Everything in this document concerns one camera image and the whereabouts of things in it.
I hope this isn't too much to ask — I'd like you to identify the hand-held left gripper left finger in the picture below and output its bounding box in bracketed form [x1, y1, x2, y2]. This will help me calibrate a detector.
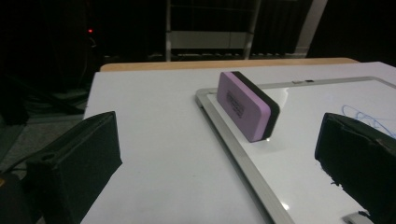
[22, 110, 123, 224]

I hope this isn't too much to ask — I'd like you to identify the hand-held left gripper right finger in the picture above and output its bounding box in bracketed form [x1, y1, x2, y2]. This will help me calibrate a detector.
[314, 112, 396, 224]

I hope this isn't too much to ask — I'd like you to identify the silver framed whiteboard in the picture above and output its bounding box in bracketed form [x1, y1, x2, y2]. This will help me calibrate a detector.
[194, 76, 396, 224]

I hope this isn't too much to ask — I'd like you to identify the purple whiteboard eraser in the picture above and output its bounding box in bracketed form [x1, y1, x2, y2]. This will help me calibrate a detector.
[216, 71, 281, 144]

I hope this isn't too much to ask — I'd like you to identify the black tripod stand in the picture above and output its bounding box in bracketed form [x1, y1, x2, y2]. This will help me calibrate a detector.
[0, 73, 87, 127]

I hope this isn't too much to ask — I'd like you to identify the dark device with red light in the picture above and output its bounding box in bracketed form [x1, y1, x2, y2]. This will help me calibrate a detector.
[83, 24, 98, 48]

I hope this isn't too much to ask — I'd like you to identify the grey metal stand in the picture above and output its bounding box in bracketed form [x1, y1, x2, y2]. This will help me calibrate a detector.
[164, 0, 262, 62]

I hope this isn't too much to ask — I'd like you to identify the pale upright post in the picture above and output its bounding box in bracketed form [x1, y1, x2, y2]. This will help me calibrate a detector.
[294, 0, 329, 54]

